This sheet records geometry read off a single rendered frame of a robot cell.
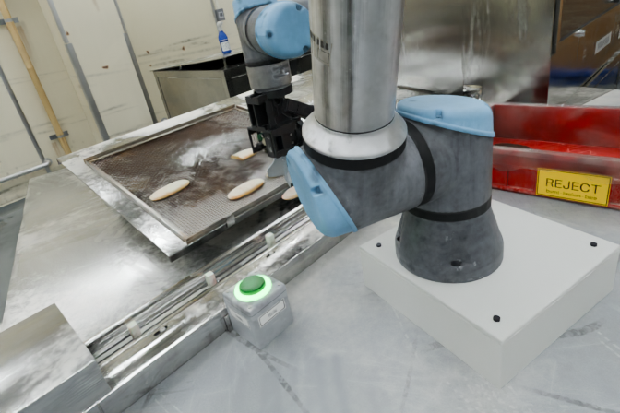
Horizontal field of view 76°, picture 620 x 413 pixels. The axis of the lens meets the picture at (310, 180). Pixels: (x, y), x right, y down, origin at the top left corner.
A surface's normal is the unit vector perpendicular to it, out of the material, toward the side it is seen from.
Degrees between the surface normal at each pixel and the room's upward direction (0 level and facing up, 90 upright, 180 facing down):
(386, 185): 106
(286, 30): 90
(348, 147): 59
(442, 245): 72
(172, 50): 90
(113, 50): 90
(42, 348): 0
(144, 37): 90
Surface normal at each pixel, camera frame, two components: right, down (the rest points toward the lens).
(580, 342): -0.17, -0.90
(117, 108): 0.71, 0.18
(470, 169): 0.36, 0.37
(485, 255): 0.32, 0.04
